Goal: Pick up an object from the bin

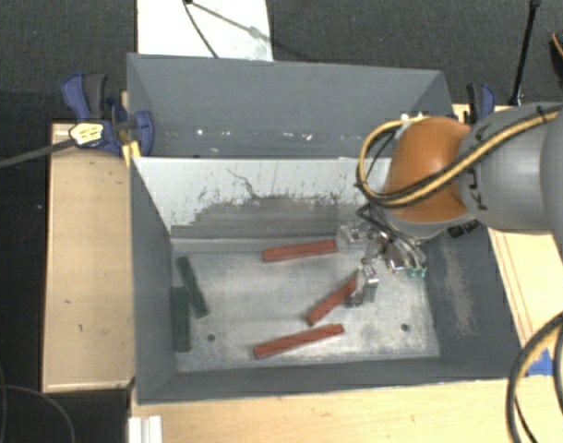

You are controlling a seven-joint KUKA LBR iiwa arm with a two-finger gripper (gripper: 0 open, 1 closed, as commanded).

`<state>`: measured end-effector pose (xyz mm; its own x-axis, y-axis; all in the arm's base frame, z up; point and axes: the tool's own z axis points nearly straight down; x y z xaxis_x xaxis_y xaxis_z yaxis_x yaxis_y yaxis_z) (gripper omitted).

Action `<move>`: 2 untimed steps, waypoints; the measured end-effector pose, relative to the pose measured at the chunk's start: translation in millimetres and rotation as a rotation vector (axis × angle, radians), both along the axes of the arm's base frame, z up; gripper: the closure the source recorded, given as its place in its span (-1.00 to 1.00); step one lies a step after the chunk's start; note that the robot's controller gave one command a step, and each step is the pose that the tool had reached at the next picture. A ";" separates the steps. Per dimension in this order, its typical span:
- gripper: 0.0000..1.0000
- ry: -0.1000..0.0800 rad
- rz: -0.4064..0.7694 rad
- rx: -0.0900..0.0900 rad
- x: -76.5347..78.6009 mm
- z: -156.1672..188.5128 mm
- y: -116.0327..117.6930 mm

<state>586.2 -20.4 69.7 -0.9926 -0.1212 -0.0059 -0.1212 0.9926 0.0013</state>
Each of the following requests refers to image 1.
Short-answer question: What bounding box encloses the grey metal bin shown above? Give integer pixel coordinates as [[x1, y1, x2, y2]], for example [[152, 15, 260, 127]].
[[126, 52, 525, 405]]

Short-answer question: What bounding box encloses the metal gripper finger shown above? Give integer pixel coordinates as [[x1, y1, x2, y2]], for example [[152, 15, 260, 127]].
[[345, 265, 380, 308], [335, 223, 372, 255]]

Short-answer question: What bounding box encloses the red-brown flat block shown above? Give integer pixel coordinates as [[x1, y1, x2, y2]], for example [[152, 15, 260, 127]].
[[252, 323, 346, 361], [305, 272, 360, 328], [261, 239, 341, 264]]

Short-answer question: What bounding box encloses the dark green flat block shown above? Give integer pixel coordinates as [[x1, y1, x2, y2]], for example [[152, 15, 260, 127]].
[[175, 256, 210, 319], [171, 285, 193, 354]]

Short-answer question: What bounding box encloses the pale wood flat board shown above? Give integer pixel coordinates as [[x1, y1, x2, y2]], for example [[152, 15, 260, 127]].
[[41, 120, 137, 394]]

